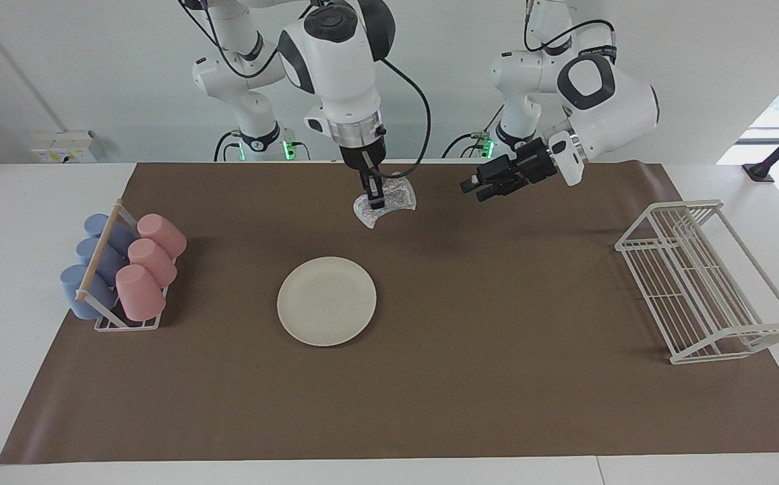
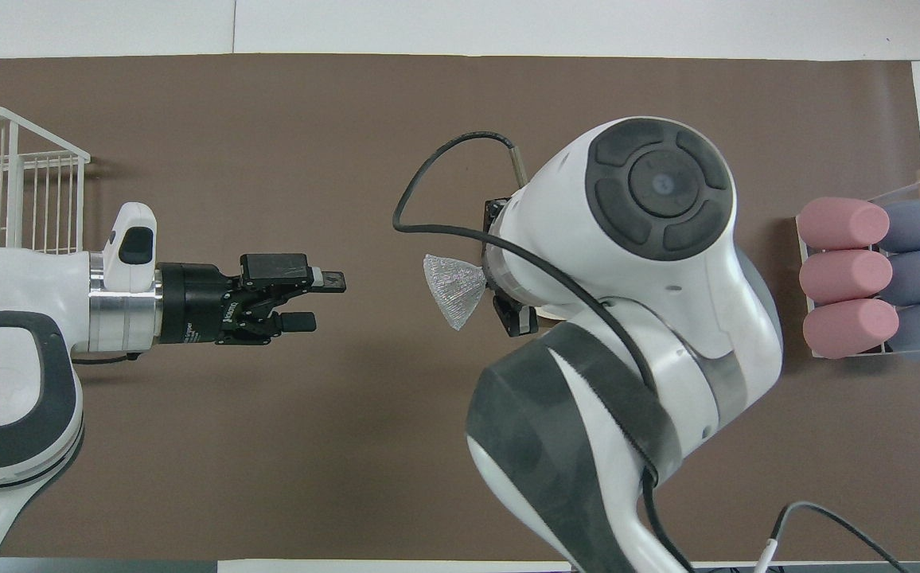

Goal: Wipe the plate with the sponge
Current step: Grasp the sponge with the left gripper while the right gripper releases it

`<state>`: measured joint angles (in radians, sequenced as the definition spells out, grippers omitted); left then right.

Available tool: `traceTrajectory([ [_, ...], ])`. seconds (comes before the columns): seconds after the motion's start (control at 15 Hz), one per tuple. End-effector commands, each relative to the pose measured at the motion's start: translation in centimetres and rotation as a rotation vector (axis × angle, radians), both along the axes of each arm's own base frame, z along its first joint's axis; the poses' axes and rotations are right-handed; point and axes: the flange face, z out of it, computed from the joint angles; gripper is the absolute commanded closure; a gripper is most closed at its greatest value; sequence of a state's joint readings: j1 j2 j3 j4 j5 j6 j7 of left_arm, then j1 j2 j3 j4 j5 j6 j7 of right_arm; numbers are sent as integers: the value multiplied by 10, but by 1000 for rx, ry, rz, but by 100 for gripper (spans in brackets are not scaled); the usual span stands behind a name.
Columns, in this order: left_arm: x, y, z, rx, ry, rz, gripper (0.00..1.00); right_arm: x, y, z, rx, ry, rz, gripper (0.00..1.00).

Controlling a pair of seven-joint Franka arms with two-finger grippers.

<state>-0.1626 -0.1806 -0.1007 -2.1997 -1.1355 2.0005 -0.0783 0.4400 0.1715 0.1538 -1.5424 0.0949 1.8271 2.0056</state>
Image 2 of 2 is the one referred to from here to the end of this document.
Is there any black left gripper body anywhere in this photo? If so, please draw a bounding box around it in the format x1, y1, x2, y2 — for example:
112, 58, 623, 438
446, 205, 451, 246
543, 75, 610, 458
159, 263, 242, 345

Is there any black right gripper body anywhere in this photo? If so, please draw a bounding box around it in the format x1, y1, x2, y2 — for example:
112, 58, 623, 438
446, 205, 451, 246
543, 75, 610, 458
482, 197, 513, 240

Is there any brown table mat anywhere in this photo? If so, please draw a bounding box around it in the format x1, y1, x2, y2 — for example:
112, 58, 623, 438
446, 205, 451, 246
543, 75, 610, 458
0, 53, 920, 562

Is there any pink plastic cup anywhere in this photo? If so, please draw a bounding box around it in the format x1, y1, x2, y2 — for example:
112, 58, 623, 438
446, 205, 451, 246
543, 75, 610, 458
802, 298, 900, 360
799, 249, 894, 304
797, 197, 891, 250

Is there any white wire dish rack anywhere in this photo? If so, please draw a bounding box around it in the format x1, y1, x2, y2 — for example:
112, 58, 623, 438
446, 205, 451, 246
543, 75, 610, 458
0, 106, 91, 255

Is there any black cable white plug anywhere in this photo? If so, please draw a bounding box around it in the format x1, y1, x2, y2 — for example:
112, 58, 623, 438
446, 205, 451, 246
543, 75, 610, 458
754, 501, 906, 573

